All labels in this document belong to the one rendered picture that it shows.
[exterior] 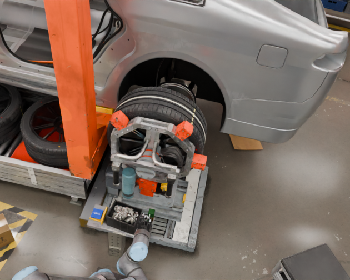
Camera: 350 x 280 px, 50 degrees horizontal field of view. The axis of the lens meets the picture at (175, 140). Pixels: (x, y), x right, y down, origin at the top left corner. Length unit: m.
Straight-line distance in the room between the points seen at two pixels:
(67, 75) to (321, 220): 2.48
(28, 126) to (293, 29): 2.07
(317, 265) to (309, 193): 0.97
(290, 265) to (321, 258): 0.26
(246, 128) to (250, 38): 0.73
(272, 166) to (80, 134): 2.04
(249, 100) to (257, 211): 1.17
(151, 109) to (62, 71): 0.56
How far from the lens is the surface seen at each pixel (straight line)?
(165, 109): 2.27
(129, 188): 2.57
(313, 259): 2.92
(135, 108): 2.30
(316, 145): 4.15
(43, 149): 2.99
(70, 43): 1.96
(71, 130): 2.38
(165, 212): 3.03
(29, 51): 3.41
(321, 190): 3.78
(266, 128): 2.75
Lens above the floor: 2.72
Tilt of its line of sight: 47 degrees down
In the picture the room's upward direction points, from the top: 9 degrees clockwise
